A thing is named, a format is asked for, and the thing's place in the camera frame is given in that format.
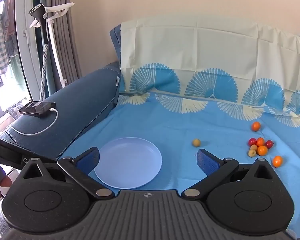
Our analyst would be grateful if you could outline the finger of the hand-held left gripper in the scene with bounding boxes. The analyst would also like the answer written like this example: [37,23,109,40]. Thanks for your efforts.
[0,135,57,163]

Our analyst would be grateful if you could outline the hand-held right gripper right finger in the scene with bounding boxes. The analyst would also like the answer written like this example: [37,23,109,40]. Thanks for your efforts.
[180,149,278,198]

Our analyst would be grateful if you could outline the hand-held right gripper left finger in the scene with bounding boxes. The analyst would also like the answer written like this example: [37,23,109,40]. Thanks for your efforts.
[20,147,115,200]

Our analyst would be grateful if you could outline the pale blue round plate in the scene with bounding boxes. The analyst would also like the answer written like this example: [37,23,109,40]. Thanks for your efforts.
[94,137,163,190]

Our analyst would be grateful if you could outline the person's left hand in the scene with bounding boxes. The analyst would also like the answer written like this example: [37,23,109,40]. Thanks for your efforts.
[0,175,13,203]

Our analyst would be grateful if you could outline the black smartphone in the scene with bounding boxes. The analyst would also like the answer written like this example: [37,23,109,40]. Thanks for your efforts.
[18,101,56,118]

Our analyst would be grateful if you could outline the blue and cream printed sheet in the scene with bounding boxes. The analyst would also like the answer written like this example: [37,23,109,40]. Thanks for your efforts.
[56,15,300,233]

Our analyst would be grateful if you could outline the blue sofa armrest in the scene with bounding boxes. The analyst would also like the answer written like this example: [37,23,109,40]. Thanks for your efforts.
[0,25,123,162]

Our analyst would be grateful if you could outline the green hanging garment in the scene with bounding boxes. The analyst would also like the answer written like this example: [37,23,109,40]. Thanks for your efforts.
[5,40,27,93]

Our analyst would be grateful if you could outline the grey curtain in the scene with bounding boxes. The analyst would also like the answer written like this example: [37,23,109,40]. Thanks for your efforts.
[44,0,83,93]

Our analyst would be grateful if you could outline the brown hanging garment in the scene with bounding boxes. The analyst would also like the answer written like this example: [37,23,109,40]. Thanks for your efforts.
[1,0,18,43]

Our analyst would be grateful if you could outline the white charging cable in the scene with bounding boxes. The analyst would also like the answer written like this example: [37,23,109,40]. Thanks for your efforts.
[10,108,59,136]

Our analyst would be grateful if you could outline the white window frame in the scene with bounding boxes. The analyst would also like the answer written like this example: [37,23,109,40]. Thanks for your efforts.
[14,0,44,100]

